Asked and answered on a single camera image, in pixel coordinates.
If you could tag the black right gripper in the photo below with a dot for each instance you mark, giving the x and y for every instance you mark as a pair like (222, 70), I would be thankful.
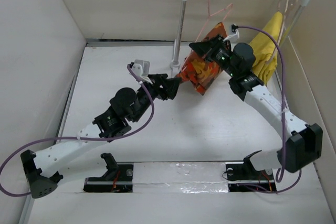
(207, 49)

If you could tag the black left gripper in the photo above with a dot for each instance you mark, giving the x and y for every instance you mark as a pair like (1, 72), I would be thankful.
(168, 85)

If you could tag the orange camouflage trousers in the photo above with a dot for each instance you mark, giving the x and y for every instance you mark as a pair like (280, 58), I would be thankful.
(200, 73)

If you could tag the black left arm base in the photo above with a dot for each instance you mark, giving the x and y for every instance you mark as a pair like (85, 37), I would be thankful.
(118, 177)

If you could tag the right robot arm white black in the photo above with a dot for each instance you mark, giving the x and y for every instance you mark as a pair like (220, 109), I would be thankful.
(303, 142)

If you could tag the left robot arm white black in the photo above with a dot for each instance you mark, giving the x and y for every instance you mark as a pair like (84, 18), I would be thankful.
(43, 169)

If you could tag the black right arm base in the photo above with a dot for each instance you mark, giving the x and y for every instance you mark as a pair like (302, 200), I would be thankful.
(242, 177)

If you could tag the yellow garment on hanger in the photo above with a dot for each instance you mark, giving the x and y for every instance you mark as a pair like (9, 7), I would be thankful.
(264, 47)

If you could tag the beige hanger holding garment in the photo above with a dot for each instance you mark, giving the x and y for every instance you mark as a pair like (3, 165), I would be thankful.
(287, 9)

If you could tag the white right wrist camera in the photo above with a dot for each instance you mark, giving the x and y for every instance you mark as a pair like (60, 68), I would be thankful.
(234, 34)

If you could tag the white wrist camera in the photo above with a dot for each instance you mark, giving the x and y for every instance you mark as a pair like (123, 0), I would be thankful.
(234, 34)
(139, 69)

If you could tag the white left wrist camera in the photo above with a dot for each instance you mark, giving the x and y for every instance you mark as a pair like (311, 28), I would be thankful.
(139, 69)

